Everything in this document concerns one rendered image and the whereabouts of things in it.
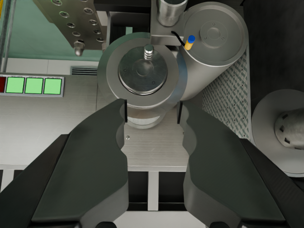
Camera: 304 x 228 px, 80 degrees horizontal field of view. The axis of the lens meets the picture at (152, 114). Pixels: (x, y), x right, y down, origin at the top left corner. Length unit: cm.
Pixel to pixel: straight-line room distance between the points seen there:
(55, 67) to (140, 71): 323
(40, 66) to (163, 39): 335
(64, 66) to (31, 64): 52
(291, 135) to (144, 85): 23
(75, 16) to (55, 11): 5
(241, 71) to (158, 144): 35
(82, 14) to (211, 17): 34
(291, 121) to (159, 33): 23
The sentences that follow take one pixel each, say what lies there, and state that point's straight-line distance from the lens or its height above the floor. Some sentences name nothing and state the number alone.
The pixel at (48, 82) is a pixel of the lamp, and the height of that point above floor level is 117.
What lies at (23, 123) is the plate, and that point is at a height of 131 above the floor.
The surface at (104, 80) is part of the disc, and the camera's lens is 31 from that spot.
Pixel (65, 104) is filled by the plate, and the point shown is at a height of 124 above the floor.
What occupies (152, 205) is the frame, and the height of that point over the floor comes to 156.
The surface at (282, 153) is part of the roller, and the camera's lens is 37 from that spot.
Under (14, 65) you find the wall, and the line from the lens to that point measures 380.
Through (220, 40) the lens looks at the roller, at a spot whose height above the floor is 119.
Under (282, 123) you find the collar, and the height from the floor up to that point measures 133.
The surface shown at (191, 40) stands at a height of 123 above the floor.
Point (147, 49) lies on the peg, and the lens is 27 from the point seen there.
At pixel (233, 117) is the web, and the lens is 38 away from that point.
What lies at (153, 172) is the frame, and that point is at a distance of 63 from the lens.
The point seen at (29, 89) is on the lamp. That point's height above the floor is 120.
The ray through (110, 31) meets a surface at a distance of 35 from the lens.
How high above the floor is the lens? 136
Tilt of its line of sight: 8 degrees down
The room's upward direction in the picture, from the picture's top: 179 degrees counter-clockwise
